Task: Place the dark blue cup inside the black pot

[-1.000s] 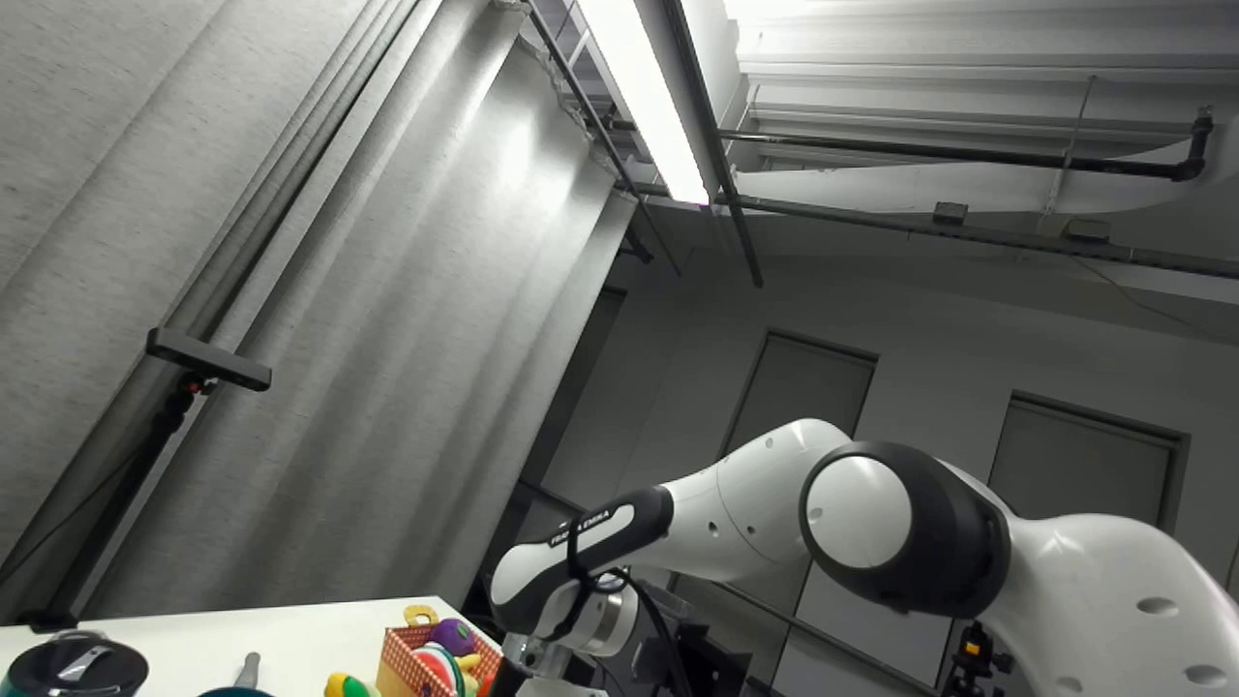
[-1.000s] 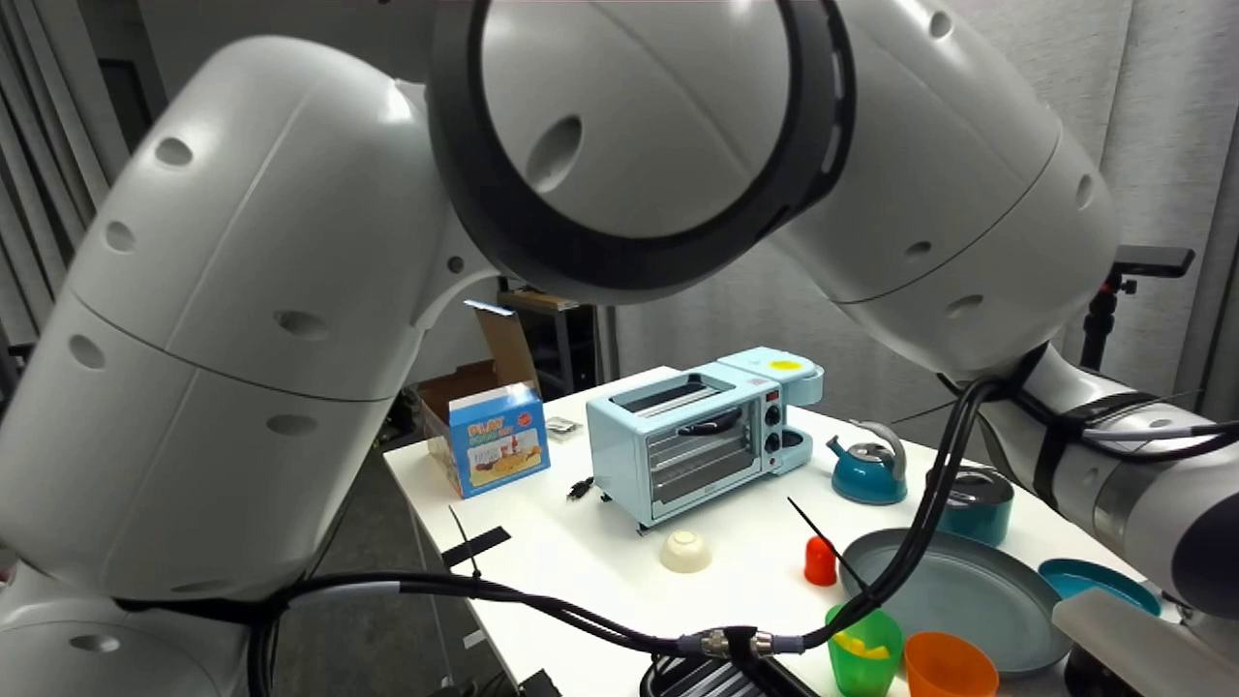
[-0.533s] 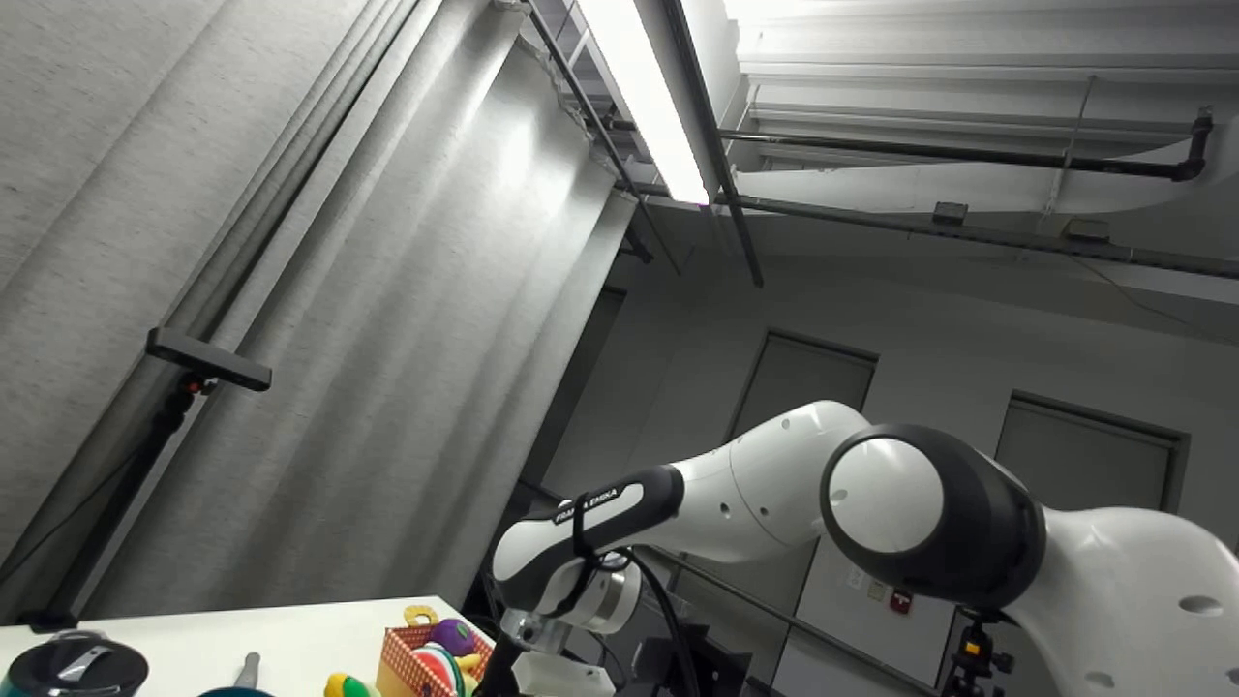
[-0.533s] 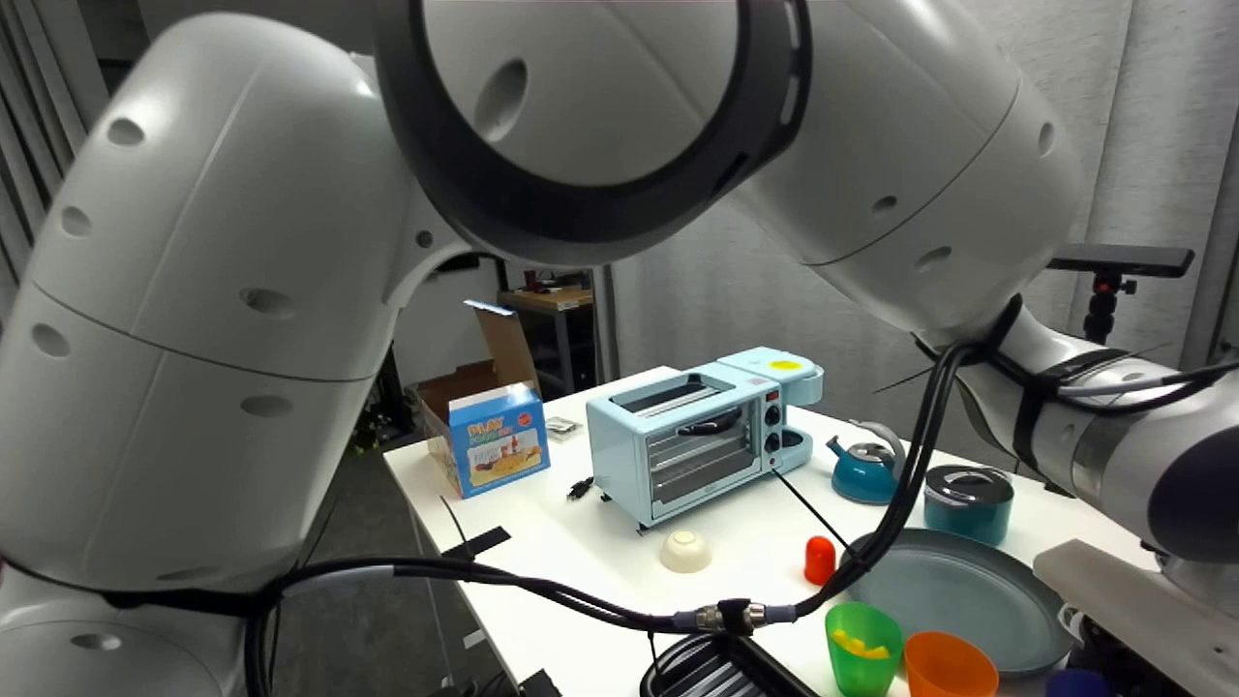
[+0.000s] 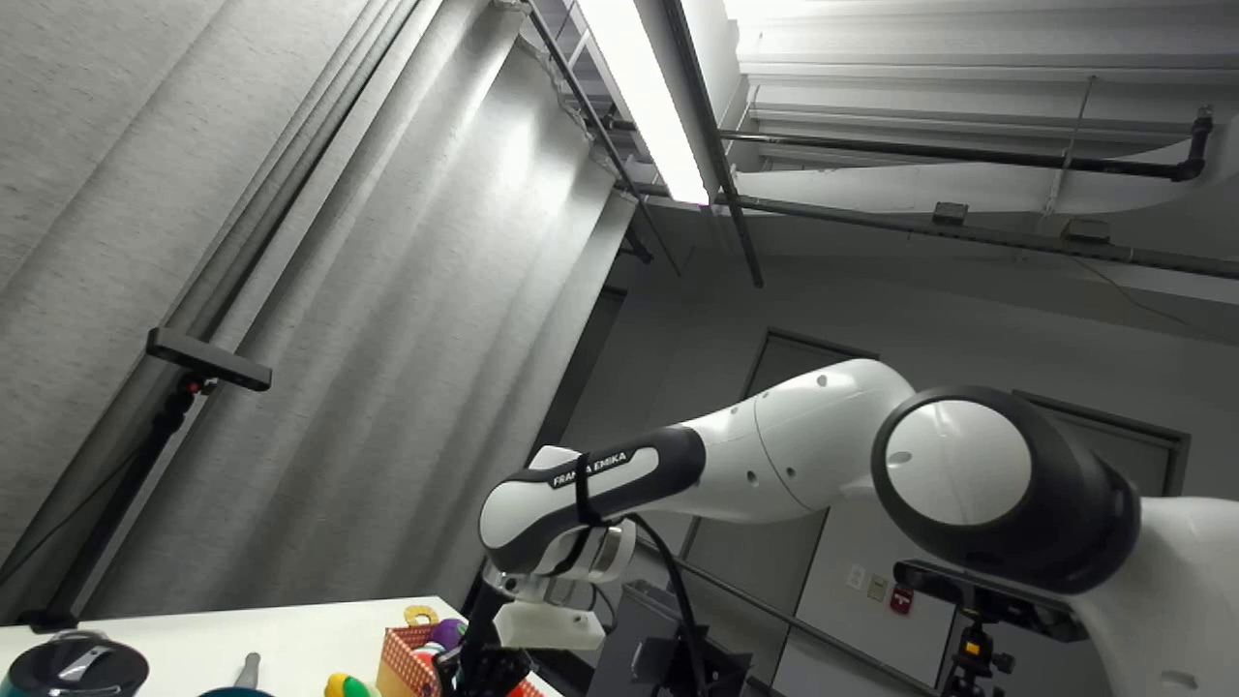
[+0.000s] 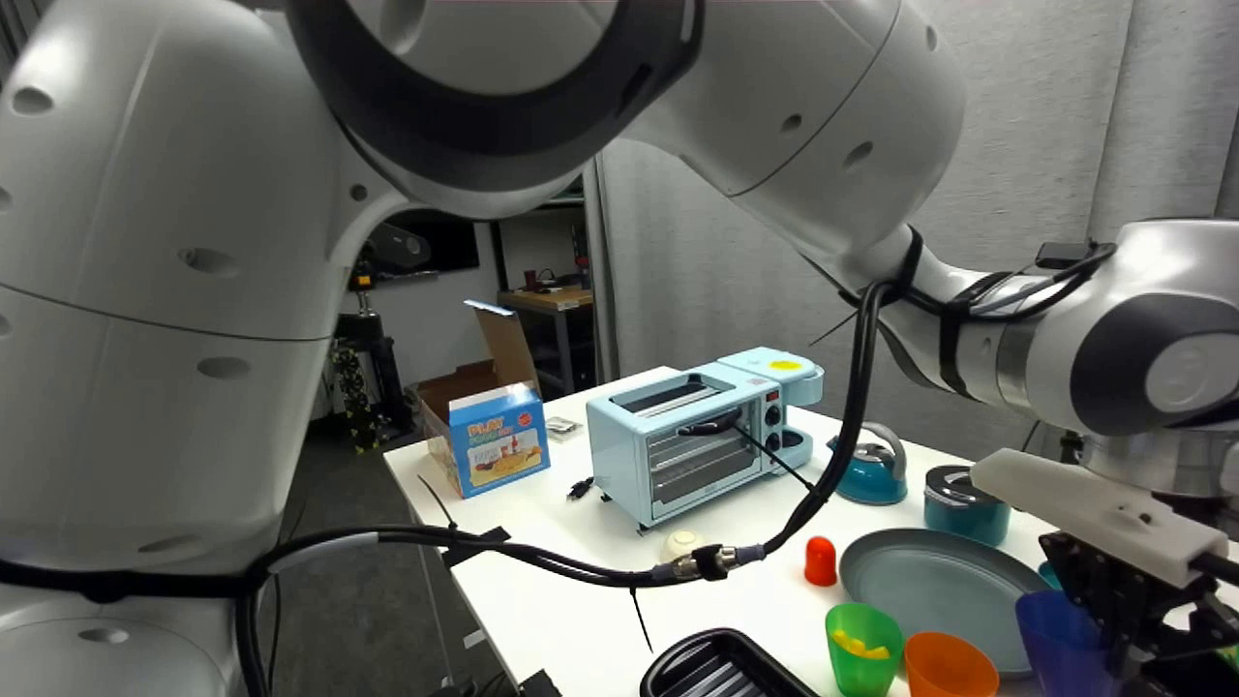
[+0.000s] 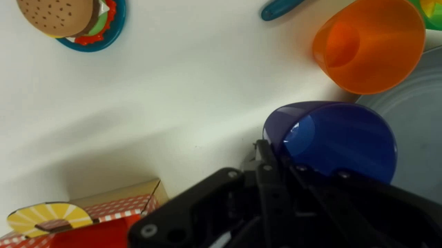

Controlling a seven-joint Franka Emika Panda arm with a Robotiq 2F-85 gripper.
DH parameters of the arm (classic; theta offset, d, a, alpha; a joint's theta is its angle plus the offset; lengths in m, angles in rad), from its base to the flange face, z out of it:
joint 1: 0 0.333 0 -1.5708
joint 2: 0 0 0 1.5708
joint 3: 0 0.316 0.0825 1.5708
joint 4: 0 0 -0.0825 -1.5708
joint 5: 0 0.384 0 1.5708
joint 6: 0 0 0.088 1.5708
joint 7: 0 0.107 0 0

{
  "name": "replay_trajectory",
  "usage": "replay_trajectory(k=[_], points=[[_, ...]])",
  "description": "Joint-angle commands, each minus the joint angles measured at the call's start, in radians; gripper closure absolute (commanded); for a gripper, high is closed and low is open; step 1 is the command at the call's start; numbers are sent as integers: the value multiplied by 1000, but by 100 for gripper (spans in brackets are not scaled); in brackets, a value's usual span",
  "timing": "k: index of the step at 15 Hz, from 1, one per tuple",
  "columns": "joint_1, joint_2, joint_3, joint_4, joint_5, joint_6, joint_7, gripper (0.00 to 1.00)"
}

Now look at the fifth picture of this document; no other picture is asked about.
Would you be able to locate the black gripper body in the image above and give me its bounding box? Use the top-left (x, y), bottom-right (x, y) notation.
top-left (452, 579), bottom-right (529, 697)

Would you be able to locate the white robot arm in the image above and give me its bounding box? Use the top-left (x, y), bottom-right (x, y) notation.
top-left (475, 360), bottom-right (1239, 697)

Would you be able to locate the teal pot with black lid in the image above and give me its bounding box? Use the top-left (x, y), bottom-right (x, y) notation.
top-left (0, 632), bottom-right (151, 697)

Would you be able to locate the wooden toy box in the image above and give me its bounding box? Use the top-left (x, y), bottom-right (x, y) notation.
top-left (376, 619), bottom-right (464, 697)

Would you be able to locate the yellow green toy ball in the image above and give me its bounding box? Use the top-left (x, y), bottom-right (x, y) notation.
top-left (320, 675), bottom-right (376, 697)

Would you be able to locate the black stand crossbar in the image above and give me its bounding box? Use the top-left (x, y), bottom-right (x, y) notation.
top-left (149, 324), bottom-right (276, 390)

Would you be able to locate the ceiling light strip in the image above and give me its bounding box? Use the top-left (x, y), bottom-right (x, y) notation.
top-left (582, 0), bottom-right (710, 205)

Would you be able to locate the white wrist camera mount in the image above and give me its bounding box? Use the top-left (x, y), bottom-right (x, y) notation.
top-left (491, 601), bottom-right (609, 650)

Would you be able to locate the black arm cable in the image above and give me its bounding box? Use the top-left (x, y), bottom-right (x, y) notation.
top-left (569, 448), bottom-right (717, 697)

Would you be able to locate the black camera on tripod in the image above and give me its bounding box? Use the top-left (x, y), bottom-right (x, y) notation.
top-left (893, 560), bottom-right (1086, 697)

